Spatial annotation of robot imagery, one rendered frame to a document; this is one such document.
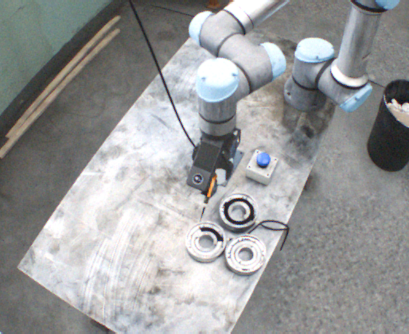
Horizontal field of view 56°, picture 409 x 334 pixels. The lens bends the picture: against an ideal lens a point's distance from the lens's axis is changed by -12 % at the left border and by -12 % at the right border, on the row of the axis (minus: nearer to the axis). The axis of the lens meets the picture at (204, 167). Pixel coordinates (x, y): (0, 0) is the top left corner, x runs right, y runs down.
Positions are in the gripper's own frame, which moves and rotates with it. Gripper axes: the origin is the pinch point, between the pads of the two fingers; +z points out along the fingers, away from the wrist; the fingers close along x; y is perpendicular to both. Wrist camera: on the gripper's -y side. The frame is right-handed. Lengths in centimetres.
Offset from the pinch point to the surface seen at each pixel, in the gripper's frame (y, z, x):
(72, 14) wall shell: 106, 70, 153
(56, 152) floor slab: 28, 97, 109
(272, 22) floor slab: 183, 98, 44
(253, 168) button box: 14.9, 12.6, -5.2
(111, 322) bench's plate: -40.5, 16.7, 8.5
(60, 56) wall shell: 87, 91, 153
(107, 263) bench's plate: -26.6, 16.8, 17.8
